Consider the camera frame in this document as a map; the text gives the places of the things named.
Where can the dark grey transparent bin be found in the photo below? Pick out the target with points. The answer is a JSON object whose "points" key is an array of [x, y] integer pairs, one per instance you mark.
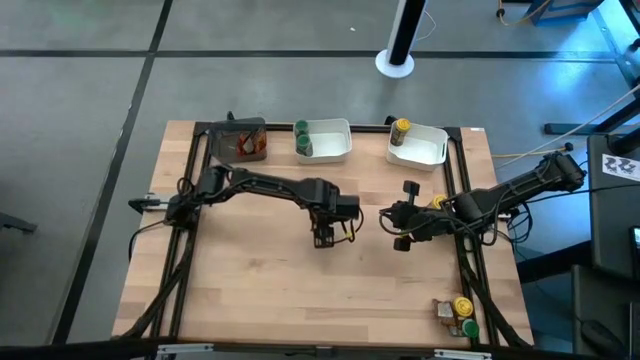
{"points": [[225, 145]]}

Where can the black floor bar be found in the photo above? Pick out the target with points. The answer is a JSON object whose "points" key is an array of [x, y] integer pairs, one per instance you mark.
{"points": [[550, 262]]}

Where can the black computer mouse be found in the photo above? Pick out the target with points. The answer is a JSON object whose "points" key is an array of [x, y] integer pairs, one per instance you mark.
{"points": [[600, 337]]}

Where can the white plastic bin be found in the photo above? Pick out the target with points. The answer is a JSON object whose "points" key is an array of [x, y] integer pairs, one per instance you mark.
{"points": [[330, 142], [425, 150]]}

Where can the black aluminium table frame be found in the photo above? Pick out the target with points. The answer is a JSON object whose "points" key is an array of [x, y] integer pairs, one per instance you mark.
{"points": [[370, 128]]}

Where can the dark phone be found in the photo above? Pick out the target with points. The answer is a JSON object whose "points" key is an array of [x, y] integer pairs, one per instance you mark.
{"points": [[636, 239]]}

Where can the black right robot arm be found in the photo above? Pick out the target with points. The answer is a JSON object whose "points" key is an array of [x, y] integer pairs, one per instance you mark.
{"points": [[525, 187]]}

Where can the black pole on white base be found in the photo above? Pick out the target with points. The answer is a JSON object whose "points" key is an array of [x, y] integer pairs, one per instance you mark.
{"points": [[395, 67]]}

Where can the black desk leg base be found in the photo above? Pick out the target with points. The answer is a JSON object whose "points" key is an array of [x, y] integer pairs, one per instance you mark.
{"points": [[570, 129]]}

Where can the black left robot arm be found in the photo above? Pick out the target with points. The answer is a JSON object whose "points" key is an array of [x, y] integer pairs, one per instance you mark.
{"points": [[270, 185]]}

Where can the grey metal desk frame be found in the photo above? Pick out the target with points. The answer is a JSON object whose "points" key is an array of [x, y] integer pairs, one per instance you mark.
{"points": [[625, 55]]}

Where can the green lid spice jar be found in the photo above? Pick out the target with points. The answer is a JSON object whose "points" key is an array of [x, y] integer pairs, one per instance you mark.
{"points": [[301, 126], [303, 143], [470, 328]]}

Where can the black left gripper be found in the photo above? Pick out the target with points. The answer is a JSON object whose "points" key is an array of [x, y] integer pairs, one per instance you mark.
{"points": [[324, 220]]}

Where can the white desk sticker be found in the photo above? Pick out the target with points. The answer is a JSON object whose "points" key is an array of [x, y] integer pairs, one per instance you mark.
{"points": [[620, 167]]}

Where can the black crossbar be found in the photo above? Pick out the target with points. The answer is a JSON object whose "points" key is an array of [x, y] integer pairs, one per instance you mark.
{"points": [[75, 350]]}

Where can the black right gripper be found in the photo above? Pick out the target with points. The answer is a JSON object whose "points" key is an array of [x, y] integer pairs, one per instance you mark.
{"points": [[415, 222]]}

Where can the silver bracket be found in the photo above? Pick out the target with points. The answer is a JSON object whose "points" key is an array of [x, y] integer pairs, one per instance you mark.
{"points": [[185, 348], [462, 355]]}

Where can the grey metal foot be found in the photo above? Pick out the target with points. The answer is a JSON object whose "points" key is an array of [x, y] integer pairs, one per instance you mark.
{"points": [[15, 222]]}

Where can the black base bracket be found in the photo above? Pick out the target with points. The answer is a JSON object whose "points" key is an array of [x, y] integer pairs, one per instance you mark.
{"points": [[142, 204]]}

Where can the black frame clamp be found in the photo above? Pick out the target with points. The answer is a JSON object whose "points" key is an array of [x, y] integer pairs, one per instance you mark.
{"points": [[230, 116], [390, 120]]}

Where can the black desk with sticker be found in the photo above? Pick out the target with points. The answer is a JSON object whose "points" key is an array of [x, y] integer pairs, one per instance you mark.
{"points": [[612, 225]]}

